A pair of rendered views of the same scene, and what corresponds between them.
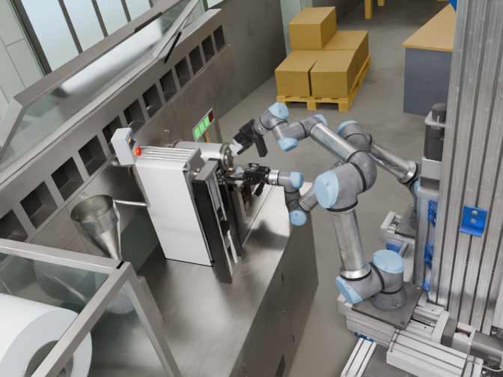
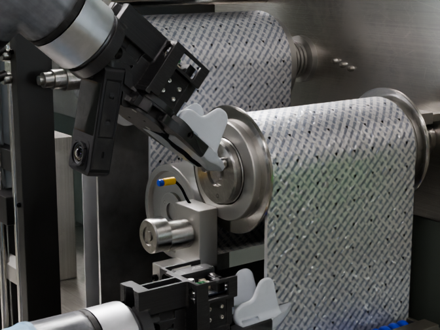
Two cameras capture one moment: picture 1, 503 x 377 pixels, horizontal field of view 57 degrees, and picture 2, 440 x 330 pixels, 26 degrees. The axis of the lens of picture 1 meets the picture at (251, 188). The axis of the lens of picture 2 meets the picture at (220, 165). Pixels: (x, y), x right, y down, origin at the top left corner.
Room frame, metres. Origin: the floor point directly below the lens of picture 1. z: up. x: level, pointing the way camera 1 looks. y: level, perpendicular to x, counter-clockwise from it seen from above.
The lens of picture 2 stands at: (2.27, -0.88, 1.49)
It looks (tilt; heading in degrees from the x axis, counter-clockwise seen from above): 12 degrees down; 116
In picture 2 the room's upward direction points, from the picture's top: straight up
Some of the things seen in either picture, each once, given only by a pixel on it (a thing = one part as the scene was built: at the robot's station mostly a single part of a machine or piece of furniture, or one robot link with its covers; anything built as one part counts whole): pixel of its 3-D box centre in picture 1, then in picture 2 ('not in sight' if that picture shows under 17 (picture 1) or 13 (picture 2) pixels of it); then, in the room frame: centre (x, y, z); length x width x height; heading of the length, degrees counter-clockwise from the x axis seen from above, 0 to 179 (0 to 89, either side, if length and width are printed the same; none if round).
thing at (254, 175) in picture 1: (258, 175); (177, 315); (1.82, -0.05, 1.12); 0.12 x 0.08 x 0.09; 62
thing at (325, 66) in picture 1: (324, 55); not in sight; (4.95, -1.09, 0.36); 1.31 x 0.99 x 0.73; 140
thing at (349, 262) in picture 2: not in sight; (341, 277); (1.93, 0.16, 1.11); 0.23 x 0.01 x 0.18; 62
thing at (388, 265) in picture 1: (386, 269); not in sight; (1.21, -0.45, 0.98); 0.13 x 0.12 x 0.14; 108
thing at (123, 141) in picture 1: (128, 146); not in sight; (1.35, 0.36, 1.66); 0.07 x 0.07 x 0.10; 79
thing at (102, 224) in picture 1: (95, 215); not in sight; (1.23, 0.51, 1.50); 0.14 x 0.14 x 0.06
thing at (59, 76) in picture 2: not in sight; (59, 78); (1.56, 0.13, 1.33); 0.06 x 0.03 x 0.03; 62
